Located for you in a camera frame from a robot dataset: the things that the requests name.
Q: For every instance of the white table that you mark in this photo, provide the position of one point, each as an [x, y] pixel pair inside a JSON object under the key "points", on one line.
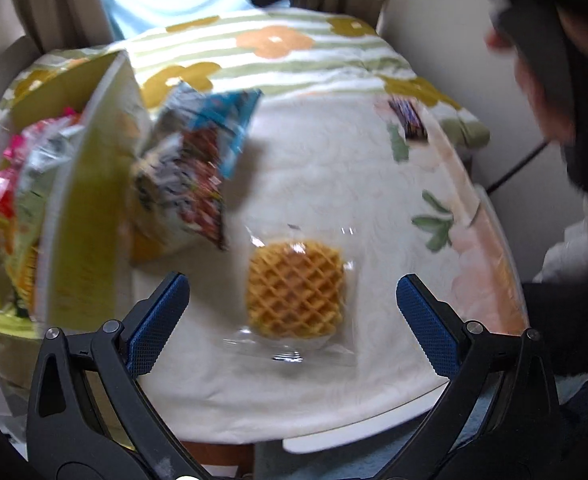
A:
{"points": [[494, 260]]}

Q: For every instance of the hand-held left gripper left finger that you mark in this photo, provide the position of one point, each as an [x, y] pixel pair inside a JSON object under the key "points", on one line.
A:
{"points": [[156, 325]]}

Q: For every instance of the white floral tablecloth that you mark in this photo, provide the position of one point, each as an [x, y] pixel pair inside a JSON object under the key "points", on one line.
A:
{"points": [[334, 175]]}

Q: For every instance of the clear waffle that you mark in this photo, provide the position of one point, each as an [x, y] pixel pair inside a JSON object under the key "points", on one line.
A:
{"points": [[296, 290]]}

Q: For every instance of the brown curtain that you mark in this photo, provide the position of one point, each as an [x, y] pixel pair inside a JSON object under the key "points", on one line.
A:
{"points": [[58, 0], [344, 7]]}

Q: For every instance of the red and white snack bag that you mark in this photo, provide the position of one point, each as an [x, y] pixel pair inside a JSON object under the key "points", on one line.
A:
{"points": [[188, 195]]}

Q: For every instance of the large pink snack packet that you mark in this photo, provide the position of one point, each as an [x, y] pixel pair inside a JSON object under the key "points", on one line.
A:
{"points": [[13, 180]]}

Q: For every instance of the yellow chips bag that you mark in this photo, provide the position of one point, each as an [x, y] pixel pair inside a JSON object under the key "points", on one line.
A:
{"points": [[148, 247]]}

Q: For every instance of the yellow-green cardboard box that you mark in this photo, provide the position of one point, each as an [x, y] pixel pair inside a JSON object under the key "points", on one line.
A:
{"points": [[93, 200]]}

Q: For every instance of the person's right hand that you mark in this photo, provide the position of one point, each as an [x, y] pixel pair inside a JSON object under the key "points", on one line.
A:
{"points": [[549, 90]]}

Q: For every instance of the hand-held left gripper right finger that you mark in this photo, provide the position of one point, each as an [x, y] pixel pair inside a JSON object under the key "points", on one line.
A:
{"points": [[426, 325]]}

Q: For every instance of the blue snack packet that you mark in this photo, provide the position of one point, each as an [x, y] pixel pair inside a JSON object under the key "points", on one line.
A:
{"points": [[233, 125]]}

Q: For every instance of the floral pillow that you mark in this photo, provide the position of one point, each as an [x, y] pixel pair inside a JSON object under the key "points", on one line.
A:
{"points": [[314, 55]]}

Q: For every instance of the dark candy bar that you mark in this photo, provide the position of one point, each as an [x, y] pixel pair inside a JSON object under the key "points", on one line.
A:
{"points": [[409, 120]]}

